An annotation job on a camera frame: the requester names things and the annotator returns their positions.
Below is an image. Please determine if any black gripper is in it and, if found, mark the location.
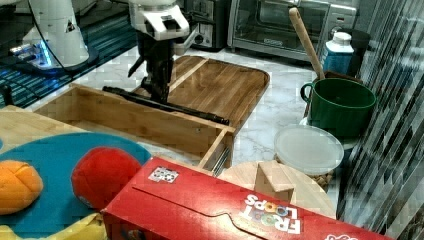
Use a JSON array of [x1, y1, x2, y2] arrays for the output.
[[128, 31, 174, 103]]

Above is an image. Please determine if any wooden drawer with black handle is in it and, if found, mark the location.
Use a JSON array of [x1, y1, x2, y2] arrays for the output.
[[34, 84, 234, 176]]

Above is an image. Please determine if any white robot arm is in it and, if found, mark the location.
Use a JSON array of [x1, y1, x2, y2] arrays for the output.
[[128, 0, 196, 103]]

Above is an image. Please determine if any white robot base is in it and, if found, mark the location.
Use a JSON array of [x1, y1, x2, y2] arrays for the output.
[[9, 0, 98, 72]]

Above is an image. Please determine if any wooden cutting board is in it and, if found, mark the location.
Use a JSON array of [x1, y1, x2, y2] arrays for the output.
[[168, 56, 269, 131]]

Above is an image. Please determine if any silver black toaster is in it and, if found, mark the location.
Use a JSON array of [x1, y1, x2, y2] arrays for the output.
[[184, 0, 231, 52]]

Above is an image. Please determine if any red plush toy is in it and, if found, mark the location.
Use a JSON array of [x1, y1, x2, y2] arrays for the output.
[[71, 147, 141, 210]]

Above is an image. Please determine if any red Froot Loops cereal box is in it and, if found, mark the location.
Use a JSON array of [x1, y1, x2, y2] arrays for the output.
[[103, 157, 392, 240]]

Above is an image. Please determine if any silver toaster oven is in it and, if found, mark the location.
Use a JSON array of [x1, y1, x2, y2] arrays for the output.
[[227, 0, 360, 61]]

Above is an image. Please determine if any teal blue plate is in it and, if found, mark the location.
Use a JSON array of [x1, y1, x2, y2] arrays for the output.
[[0, 132, 151, 238]]

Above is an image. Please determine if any wooden spoon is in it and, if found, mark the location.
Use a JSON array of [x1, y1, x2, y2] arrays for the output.
[[289, 7, 325, 80]]

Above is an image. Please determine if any clear container with white lid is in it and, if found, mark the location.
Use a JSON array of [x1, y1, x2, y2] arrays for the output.
[[274, 124, 344, 189]]

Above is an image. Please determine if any orange plush toy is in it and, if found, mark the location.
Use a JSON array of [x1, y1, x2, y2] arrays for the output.
[[0, 160, 44, 215]]

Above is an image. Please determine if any round wooden lid with knob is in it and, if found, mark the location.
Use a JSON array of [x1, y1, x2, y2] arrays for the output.
[[219, 160, 336, 219]]

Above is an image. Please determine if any blue white bottle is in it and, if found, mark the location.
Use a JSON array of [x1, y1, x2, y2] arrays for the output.
[[321, 32, 354, 74]]

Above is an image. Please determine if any green pot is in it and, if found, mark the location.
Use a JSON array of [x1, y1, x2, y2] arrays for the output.
[[300, 78, 377, 139]]

